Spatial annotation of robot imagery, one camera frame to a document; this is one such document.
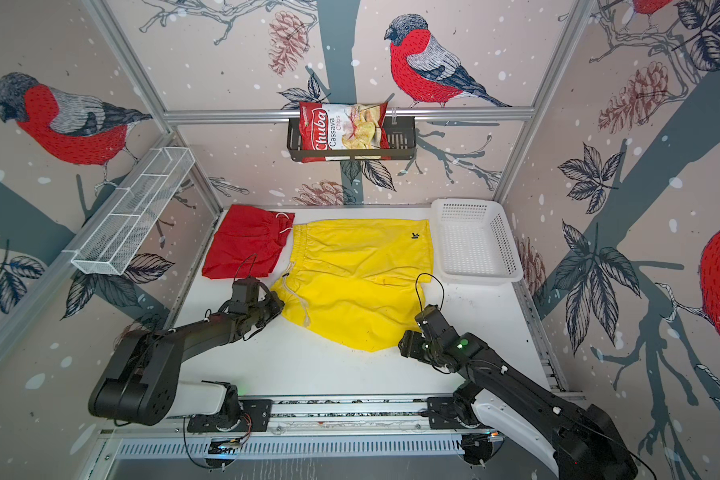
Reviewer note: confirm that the red cassava chips bag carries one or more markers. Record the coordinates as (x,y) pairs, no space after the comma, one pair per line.
(326,127)

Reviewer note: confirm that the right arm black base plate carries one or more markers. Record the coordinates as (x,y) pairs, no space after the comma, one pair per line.
(446,412)

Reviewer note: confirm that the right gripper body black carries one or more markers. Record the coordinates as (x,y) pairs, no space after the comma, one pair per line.
(418,347)

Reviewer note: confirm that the horizontal aluminium frame bar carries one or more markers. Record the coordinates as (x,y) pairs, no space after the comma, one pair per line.
(268,116)

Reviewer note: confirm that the yellow shorts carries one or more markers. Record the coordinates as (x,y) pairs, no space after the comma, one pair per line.
(357,282)

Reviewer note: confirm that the white plastic basket tray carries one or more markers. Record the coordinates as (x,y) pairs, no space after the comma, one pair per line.
(473,243)

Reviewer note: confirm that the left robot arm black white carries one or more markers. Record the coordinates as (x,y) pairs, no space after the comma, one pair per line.
(141,381)

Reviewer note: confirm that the red shorts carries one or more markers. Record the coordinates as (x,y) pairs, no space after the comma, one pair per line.
(248,242)

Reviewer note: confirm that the black wire wall basket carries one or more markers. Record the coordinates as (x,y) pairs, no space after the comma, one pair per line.
(401,136)

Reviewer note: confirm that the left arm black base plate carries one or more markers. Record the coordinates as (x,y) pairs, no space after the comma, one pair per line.
(243,417)

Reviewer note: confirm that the white mesh wall shelf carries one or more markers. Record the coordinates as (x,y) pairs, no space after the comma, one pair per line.
(116,239)

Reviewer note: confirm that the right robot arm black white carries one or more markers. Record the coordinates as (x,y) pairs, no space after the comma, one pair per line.
(571,441)

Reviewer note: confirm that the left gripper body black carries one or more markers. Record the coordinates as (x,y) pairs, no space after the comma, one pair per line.
(266,309)

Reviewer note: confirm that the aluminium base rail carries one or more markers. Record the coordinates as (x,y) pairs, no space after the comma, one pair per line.
(291,414)

